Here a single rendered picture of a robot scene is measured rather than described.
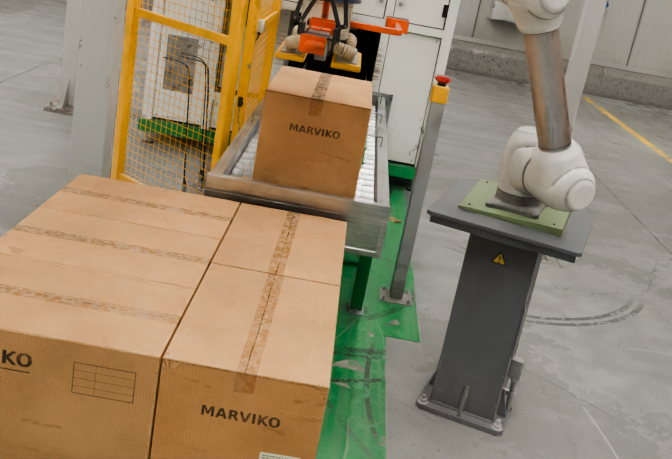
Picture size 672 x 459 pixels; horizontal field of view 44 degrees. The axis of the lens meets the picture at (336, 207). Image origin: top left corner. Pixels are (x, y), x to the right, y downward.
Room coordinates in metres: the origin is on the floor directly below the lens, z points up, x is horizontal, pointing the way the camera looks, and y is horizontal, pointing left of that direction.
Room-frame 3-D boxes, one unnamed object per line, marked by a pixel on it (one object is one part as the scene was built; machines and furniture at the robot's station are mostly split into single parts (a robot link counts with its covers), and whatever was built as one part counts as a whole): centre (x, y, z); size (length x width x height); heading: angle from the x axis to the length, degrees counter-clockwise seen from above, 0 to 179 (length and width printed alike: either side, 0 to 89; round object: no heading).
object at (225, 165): (4.16, 0.48, 0.50); 2.31 x 0.05 x 0.19; 1
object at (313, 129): (3.35, 0.14, 0.75); 0.60 x 0.40 x 0.40; 1
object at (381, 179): (4.16, -0.17, 0.50); 2.31 x 0.05 x 0.19; 1
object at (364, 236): (2.99, 0.15, 0.47); 0.70 x 0.03 x 0.15; 91
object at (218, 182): (2.99, 0.15, 0.58); 0.70 x 0.03 x 0.06; 91
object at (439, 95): (3.57, -0.35, 0.50); 0.07 x 0.07 x 1.00; 1
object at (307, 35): (2.36, 0.15, 1.24); 0.08 x 0.07 x 0.05; 1
